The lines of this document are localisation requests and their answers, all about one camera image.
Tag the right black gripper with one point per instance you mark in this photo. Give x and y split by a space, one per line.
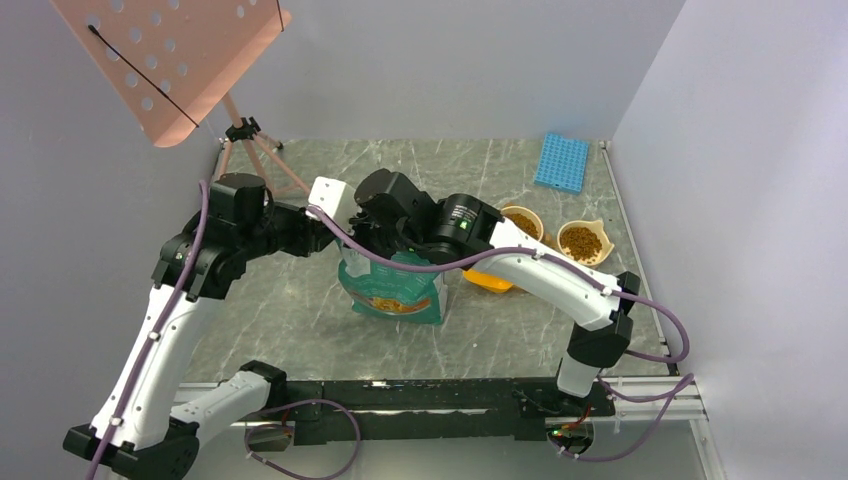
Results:
358 223

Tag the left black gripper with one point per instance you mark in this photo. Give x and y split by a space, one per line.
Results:
310 236

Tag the green dog food bag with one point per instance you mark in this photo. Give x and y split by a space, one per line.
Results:
387 293

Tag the orange plastic scoop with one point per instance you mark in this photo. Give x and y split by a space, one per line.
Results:
488 282

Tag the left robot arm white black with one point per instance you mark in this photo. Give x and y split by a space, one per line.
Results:
139 432

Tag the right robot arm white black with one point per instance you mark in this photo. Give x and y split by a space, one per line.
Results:
388 215

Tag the cream pet bowl left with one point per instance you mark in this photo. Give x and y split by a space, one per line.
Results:
527 220

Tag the cream pet bowl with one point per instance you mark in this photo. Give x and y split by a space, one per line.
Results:
585 242
527 220

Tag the cream pet bowl right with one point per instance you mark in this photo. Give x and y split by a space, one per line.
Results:
585 242

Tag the blue perforated tray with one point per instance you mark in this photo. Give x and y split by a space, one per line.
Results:
562 164

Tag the pink perforated music stand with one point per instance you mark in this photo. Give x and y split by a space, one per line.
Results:
173 62

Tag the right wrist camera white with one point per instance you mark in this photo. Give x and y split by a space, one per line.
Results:
336 199

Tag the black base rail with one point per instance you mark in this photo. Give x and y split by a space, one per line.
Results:
521 408

